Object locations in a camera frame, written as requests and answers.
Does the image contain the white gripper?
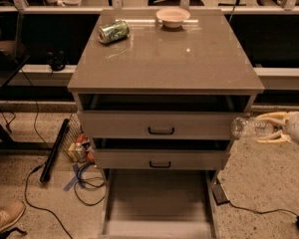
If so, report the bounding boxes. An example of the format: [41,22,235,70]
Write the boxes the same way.
[256,112,299,144]

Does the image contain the clear plastic water bottle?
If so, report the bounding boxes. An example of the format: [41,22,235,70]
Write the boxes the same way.
[230,118,275,138]

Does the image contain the grey drawer cabinet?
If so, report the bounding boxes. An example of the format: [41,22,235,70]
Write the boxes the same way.
[67,7,266,171]

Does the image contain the bottom grey drawer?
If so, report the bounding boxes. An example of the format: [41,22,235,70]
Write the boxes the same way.
[98,169,220,239]

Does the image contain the grey drawer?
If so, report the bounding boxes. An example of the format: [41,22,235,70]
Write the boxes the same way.
[94,149,230,170]
[98,169,220,239]
[78,111,244,140]

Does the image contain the middle grey drawer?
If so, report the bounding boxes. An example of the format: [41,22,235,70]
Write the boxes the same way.
[94,149,230,170]

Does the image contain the top grey drawer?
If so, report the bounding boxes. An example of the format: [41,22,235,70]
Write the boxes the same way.
[78,111,244,140]

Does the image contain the black power adapter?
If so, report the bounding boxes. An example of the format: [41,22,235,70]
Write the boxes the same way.
[212,184,229,205]

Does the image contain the white ceramic bowl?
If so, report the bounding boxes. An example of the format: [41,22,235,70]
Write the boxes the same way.
[156,7,190,28]

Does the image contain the green crushed soda can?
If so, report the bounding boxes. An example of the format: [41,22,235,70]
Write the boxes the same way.
[98,20,130,44]

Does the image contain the blue tape strip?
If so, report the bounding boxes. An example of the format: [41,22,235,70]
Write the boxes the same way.
[63,164,86,191]

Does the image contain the black headphones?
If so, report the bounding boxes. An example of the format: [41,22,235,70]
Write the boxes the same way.
[47,51,68,72]

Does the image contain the black bar on floor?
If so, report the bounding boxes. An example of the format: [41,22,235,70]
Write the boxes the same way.
[39,119,70,183]

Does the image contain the tan shoe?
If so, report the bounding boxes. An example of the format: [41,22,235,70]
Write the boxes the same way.
[0,201,26,232]

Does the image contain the dark chair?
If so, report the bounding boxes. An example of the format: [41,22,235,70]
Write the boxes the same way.
[0,1,29,88]

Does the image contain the black floor cable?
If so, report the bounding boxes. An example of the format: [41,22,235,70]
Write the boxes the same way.
[24,162,107,239]

